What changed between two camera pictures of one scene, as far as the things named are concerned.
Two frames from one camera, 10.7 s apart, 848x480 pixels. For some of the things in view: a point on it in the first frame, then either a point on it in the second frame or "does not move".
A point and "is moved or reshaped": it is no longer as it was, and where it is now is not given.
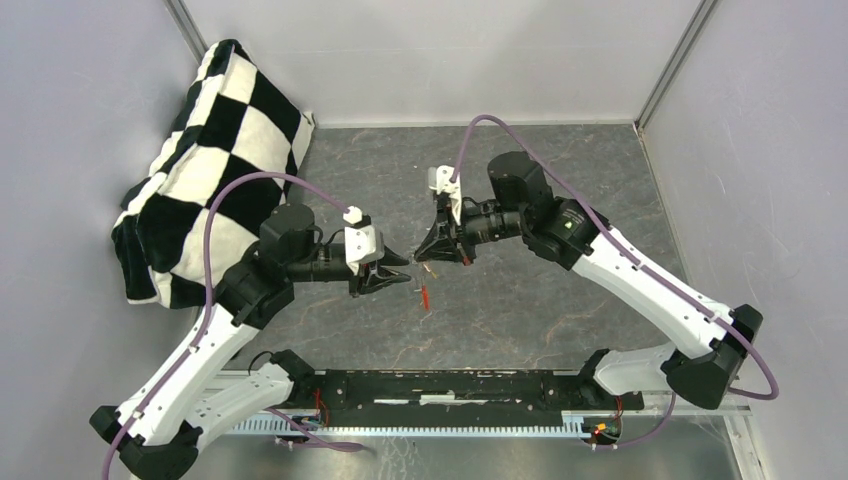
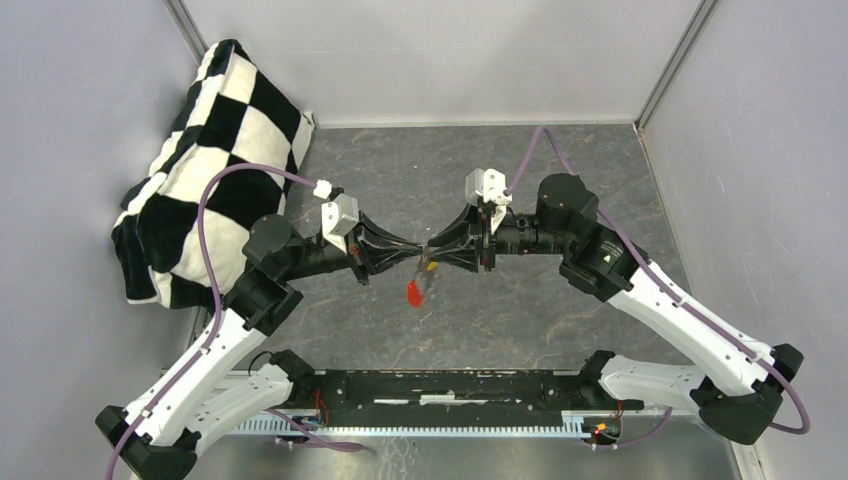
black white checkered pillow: x=237 y=121 does not move
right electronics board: x=603 y=429 does not move
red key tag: x=426 y=299 is moved or reshaped
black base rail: x=444 y=395 does not move
